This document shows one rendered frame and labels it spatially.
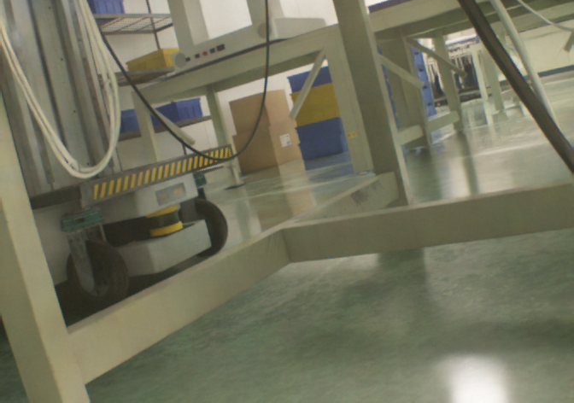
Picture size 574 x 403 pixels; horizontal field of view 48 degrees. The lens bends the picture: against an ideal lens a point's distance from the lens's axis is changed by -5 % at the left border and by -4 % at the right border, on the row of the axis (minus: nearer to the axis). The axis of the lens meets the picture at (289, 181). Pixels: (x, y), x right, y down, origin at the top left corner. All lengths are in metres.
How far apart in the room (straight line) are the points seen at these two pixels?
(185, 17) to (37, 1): 1.87
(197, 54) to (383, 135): 2.17
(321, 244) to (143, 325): 0.41
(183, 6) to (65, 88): 1.90
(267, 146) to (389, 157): 4.06
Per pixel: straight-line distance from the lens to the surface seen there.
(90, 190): 1.56
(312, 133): 5.44
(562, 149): 0.45
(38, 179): 1.90
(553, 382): 0.78
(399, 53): 3.92
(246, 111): 5.89
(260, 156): 5.85
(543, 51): 10.51
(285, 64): 4.27
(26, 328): 0.86
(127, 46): 5.49
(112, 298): 1.68
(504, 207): 1.10
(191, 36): 3.87
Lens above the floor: 0.34
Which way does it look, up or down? 5 degrees down
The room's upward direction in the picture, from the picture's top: 14 degrees counter-clockwise
